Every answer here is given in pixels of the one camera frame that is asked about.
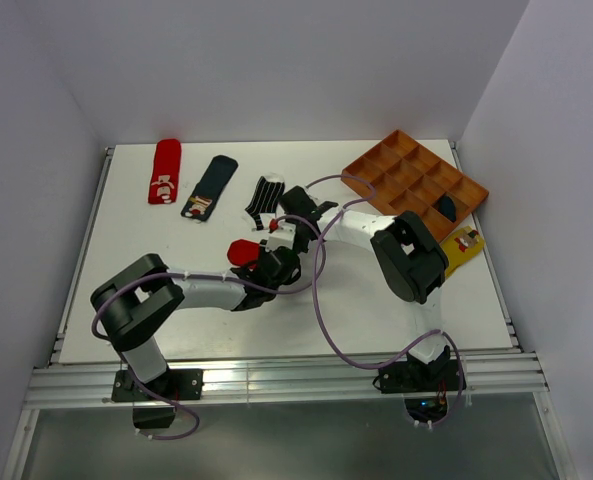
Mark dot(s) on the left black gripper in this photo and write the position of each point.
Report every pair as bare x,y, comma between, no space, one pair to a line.
263,254

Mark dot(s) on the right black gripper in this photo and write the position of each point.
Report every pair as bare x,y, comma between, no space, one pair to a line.
302,247

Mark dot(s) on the red sock with santa pattern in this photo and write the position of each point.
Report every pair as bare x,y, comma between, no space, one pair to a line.
243,252

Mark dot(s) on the plain navy ankle sock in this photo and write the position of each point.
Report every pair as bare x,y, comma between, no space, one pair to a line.
447,208

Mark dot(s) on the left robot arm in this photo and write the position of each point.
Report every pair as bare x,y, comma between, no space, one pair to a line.
133,305

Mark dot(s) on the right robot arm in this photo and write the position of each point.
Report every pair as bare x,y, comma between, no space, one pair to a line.
411,261

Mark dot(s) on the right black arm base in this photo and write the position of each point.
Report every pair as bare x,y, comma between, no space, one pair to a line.
437,379

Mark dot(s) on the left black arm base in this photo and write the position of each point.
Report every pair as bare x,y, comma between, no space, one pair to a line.
175,385

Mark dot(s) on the black white striped sock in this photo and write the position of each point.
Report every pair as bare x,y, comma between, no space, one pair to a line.
265,199

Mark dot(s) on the navy sock with bear pattern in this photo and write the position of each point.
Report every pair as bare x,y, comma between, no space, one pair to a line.
206,193

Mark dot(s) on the orange compartment tray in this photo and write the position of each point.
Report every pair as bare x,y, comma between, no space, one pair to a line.
407,176

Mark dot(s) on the red sock with white figure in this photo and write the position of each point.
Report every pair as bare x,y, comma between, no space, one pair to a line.
164,181

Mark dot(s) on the yellow sock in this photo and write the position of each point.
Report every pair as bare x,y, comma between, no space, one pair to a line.
461,246

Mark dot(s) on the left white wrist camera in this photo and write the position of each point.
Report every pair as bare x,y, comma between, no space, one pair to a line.
281,234

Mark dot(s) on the aluminium front rail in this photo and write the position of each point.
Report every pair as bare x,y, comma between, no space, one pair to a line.
276,381

